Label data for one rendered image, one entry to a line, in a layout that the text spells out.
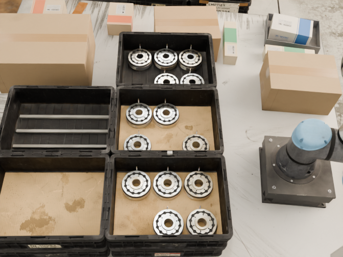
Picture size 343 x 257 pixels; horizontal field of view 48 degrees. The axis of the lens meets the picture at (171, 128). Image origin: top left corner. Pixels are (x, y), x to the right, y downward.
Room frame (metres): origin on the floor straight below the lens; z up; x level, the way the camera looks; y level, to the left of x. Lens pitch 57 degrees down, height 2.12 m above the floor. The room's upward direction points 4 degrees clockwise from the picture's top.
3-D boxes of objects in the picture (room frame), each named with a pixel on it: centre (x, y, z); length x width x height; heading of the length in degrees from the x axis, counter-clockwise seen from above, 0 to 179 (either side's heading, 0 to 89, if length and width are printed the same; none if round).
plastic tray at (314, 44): (1.53, -0.58, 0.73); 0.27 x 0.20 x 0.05; 83
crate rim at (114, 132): (0.81, 0.02, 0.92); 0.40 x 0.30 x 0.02; 95
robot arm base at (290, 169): (0.74, -0.49, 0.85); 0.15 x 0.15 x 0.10
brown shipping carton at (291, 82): (1.16, -0.55, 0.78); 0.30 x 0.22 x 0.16; 90
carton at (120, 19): (1.53, 0.30, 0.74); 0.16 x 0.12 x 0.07; 3
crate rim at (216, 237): (0.51, -0.01, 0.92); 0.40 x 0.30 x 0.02; 95
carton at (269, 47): (1.37, -0.54, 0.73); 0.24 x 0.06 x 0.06; 87
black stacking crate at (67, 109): (0.77, 0.42, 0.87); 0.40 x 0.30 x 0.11; 95
